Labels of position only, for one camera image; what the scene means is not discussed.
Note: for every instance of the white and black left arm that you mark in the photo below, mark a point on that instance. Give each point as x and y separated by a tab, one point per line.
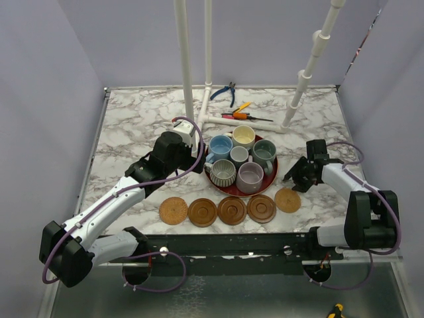
71	249

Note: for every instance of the small grey cup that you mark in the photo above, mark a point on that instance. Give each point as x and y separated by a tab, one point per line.
240	155

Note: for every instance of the light blue mug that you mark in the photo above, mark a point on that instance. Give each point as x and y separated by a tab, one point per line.
219	148

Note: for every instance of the woven rattan coaster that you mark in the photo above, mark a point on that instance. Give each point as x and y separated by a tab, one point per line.
287	200
173	210

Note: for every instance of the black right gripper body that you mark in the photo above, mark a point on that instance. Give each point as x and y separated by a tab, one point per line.
303	179

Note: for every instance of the white PVC pipe frame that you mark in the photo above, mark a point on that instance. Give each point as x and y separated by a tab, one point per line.
320	41

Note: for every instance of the dark red round tray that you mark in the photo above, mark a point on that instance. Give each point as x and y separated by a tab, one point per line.
266	183

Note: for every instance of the yellow black tool handle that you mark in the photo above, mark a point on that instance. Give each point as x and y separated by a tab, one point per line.
336	312

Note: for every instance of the dark green mug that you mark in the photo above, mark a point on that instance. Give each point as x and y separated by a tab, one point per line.
264	154

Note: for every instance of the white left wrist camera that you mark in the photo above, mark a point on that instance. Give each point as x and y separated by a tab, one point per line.
186	130

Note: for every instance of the orange handled screwdriver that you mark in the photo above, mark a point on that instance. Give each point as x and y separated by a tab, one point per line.
244	116

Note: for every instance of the black metal base rail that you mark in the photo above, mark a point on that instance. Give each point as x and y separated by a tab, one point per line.
210	255

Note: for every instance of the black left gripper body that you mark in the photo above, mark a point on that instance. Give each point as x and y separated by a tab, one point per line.
185	160

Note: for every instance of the lilac mug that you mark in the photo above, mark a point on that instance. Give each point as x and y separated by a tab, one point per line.
249	178

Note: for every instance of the ribbed grey cup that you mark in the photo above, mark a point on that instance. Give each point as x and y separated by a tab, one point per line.
223	173

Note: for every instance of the brown wooden coaster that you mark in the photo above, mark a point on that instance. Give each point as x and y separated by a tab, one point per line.
261	208
232	210
202	212

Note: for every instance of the cream yellow mug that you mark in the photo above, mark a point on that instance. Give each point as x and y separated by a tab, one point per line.
243	136

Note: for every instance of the yellow utility knife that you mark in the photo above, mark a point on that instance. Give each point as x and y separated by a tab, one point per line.
243	106

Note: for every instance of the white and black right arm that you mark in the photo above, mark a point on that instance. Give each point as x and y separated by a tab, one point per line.
372	216

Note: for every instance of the aluminium table edge strip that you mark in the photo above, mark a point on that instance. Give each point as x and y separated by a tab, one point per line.
98	127

